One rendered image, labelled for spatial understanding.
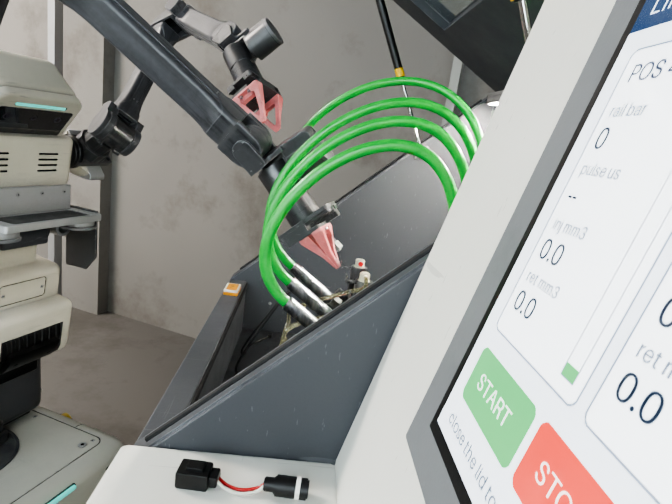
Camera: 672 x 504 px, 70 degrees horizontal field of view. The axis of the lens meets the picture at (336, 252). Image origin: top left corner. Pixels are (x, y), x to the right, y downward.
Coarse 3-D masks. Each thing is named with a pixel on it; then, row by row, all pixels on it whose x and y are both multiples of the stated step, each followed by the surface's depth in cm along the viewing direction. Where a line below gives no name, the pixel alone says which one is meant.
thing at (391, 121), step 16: (352, 128) 61; (368, 128) 61; (416, 128) 61; (432, 128) 61; (336, 144) 61; (448, 144) 61; (304, 160) 61; (464, 160) 62; (288, 176) 62; (464, 176) 62; (272, 208) 62; (272, 256) 64; (288, 288) 65; (304, 288) 65; (320, 304) 66
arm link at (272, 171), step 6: (276, 156) 80; (282, 156) 78; (270, 162) 81; (276, 162) 79; (282, 162) 79; (264, 168) 80; (270, 168) 79; (276, 168) 79; (282, 168) 79; (264, 174) 79; (270, 174) 79; (276, 174) 79; (264, 180) 80; (270, 180) 79; (264, 186) 81; (270, 186) 79
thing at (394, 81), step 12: (372, 84) 83; (384, 84) 83; (396, 84) 82; (408, 84) 81; (420, 84) 80; (432, 84) 80; (348, 96) 85; (444, 96) 80; (456, 96) 79; (324, 108) 87; (468, 108) 79; (312, 120) 88; (468, 120) 79; (480, 132) 79
